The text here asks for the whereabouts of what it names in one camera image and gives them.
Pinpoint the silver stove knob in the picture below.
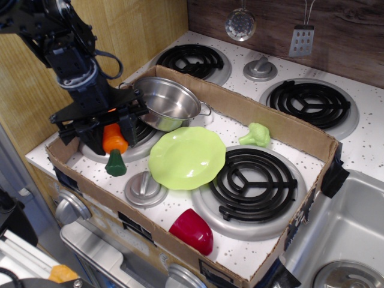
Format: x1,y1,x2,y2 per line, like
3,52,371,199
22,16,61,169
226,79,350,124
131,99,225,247
243,56,277,82
124,171,168,209

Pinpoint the silver front oven knob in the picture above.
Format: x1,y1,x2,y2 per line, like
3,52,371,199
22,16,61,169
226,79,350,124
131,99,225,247
55,190,91,225

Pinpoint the hanging metal strainer ladle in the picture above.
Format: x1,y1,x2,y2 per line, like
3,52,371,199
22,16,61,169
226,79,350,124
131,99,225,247
224,0,256,42

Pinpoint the hanging metal spatula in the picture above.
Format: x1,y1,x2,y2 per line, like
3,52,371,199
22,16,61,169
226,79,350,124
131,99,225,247
289,1,315,58

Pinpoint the silver back stove knob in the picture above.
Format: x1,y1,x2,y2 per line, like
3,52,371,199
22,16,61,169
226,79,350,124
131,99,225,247
243,56,277,82

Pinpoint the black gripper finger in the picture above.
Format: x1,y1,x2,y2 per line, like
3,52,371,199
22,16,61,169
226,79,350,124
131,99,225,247
118,100,149,146
78,126,106,155

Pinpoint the black burner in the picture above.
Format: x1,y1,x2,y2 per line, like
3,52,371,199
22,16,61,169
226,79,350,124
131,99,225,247
151,44,232,86
191,145,307,241
79,121,165,164
260,78,359,140

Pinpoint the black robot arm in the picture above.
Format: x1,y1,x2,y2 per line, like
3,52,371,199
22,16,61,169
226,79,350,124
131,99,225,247
1,1,149,155

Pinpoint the light green plastic plate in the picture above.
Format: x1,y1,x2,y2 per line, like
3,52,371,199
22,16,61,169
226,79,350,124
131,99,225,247
148,127,226,190

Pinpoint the silver oven door handle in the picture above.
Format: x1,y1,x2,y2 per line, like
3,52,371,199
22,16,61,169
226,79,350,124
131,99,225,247
61,222,167,287

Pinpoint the silver oven knob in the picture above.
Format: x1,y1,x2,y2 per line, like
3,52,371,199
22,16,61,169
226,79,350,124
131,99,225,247
55,190,91,225
165,263,207,288

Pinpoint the orange toy carrot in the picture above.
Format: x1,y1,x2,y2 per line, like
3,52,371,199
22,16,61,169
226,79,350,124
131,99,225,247
102,123,128,177

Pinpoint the front right black burner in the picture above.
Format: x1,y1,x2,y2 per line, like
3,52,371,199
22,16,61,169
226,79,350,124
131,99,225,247
191,145,307,241

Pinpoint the front left black burner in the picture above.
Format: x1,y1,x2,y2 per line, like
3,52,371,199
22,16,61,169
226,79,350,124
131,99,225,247
79,121,165,164

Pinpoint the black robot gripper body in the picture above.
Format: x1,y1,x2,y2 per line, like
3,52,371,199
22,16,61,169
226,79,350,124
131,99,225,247
50,70,143,145

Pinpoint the green toy broccoli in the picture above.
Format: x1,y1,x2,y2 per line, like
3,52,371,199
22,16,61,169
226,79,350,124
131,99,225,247
239,122,271,148

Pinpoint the small stainless steel pot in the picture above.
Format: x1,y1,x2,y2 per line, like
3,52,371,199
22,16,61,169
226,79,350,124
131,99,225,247
118,76,212,132

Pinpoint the back right black burner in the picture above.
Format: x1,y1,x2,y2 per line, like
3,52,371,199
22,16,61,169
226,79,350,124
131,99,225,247
260,78,359,140

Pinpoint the brown cardboard fence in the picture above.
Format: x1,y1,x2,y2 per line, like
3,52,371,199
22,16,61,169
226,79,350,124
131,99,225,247
46,66,348,287

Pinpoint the silver lower oven knob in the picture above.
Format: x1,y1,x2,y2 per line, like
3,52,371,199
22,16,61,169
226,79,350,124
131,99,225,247
165,263,207,288

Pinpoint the red toy pepper piece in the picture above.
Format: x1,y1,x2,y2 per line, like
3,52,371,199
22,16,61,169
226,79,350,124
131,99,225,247
169,209,214,256

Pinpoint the stainless steel sink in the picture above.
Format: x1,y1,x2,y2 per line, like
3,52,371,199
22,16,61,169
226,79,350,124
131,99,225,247
282,170,383,287

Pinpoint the black cable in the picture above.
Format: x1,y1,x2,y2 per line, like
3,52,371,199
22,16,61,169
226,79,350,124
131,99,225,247
94,49,124,80

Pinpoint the silver stove top knob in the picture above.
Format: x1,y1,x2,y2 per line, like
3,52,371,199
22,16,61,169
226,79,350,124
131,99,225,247
124,171,168,209

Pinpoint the back left black burner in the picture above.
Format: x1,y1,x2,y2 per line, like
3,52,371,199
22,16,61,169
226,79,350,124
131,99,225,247
151,44,232,86

